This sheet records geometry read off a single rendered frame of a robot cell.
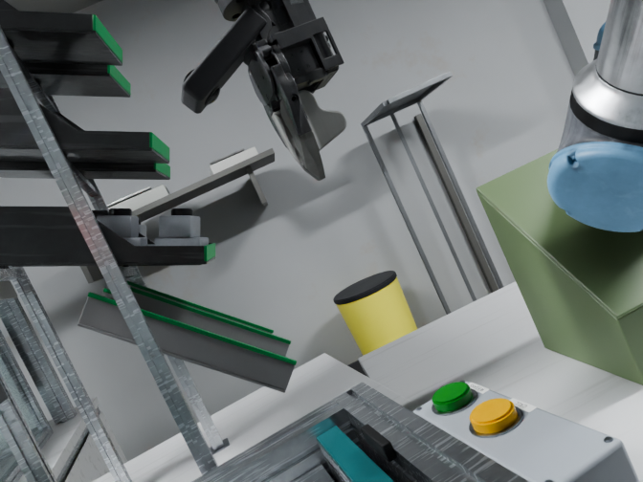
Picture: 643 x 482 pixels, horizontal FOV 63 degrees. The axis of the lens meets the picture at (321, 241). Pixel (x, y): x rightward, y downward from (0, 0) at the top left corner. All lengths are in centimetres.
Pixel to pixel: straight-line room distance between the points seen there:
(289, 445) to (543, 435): 31
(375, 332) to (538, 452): 258
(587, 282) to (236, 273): 298
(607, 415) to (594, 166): 29
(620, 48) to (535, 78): 353
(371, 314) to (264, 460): 235
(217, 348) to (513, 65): 349
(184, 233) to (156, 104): 293
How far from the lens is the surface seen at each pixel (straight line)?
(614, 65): 50
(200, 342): 71
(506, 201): 77
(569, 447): 45
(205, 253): 69
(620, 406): 68
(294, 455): 67
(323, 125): 56
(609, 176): 52
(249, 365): 72
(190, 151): 355
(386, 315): 298
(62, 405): 223
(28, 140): 75
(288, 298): 351
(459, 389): 56
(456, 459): 48
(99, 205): 103
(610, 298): 67
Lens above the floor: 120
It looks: 4 degrees down
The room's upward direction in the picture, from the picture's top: 25 degrees counter-clockwise
